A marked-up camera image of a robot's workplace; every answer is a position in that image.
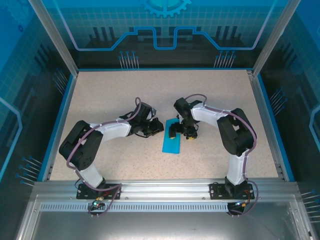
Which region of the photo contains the blue paper sheet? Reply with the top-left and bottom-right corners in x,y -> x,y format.
161,118 -> 183,155

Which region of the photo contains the blue table edge strip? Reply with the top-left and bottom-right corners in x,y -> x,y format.
41,73 -> 77,182
256,73 -> 296,182

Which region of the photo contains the steel tray panel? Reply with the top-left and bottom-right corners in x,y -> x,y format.
14,194 -> 316,240

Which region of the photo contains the aluminium mounting rail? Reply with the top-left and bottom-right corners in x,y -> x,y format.
32,177 -> 300,202

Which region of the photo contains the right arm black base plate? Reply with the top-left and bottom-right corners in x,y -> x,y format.
209,182 -> 254,200

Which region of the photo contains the slotted grey cable duct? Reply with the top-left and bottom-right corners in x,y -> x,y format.
39,202 -> 297,213

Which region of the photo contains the aluminium side rail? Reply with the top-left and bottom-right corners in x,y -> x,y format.
246,69 -> 288,181

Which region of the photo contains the right cable connector with light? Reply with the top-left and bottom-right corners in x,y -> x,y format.
233,199 -> 252,209

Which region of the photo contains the cable connector with light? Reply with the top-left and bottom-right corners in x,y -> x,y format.
233,199 -> 252,209
90,197 -> 105,210

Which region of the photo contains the left cable connector with light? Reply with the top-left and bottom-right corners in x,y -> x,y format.
90,197 -> 105,210

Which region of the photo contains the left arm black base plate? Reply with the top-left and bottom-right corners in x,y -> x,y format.
76,183 -> 123,200

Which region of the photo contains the aluminium frame post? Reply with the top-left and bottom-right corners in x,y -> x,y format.
27,0 -> 80,76
251,0 -> 303,77

